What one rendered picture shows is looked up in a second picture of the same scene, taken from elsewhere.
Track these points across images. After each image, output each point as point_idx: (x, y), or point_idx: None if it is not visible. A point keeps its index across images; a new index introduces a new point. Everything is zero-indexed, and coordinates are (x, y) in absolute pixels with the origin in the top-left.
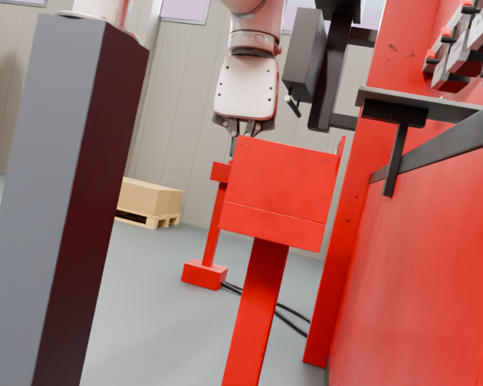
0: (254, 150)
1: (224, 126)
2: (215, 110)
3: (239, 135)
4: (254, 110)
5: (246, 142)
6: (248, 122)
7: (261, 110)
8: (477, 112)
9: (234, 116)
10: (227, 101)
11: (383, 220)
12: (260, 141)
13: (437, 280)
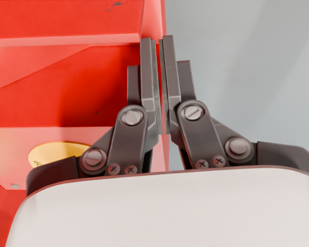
0: (56, 1)
1: (241, 136)
2: None
3: (133, 31)
4: (103, 208)
5: (95, 16)
6: (136, 159)
7: (62, 215)
8: None
9: (202, 169)
10: (270, 232)
11: (2, 207)
12: (30, 30)
13: None
